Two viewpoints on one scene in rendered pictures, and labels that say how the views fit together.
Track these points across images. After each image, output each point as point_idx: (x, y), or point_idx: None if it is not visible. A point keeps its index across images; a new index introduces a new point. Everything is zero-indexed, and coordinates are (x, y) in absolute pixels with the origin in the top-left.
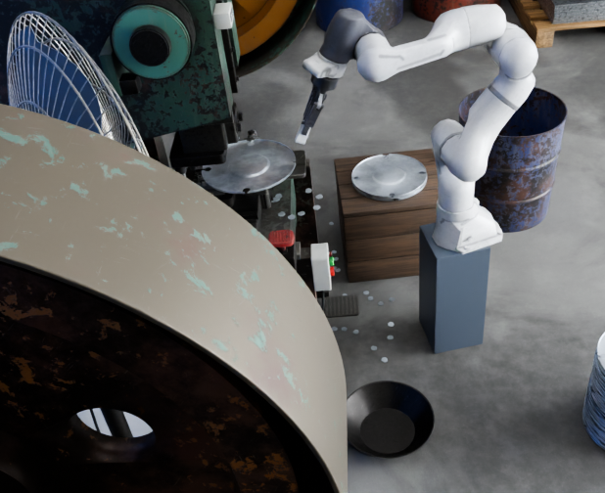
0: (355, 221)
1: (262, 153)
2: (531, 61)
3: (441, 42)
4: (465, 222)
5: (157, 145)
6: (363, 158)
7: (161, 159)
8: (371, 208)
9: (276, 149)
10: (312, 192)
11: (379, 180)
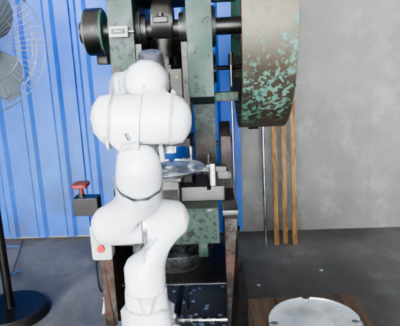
0: (249, 315)
1: (184, 169)
2: (90, 118)
3: (113, 79)
4: (126, 308)
5: (199, 146)
6: (356, 310)
7: (200, 158)
8: (255, 314)
9: (187, 172)
10: (227, 248)
11: (300, 313)
